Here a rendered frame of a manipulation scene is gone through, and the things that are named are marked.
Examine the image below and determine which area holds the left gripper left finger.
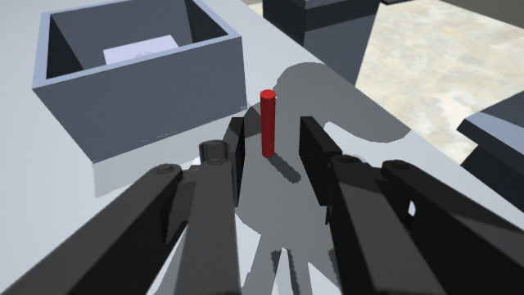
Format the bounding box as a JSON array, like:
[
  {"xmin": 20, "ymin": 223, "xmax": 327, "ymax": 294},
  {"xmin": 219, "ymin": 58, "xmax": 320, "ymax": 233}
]
[{"xmin": 0, "ymin": 117, "xmax": 245, "ymax": 295}]

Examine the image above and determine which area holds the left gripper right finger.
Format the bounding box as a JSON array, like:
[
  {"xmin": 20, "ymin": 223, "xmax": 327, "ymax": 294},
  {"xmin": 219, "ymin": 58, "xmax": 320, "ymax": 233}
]
[{"xmin": 299, "ymin": 116, "xmax": 524, "ymax": 295}]

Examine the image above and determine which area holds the red cylindrical peg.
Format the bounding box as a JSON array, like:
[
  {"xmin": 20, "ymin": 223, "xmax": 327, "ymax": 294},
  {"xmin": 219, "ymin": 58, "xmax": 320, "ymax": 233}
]
[{"xmin": 260, "ymin": 89, "xmax": 276, "ymax": 157}]

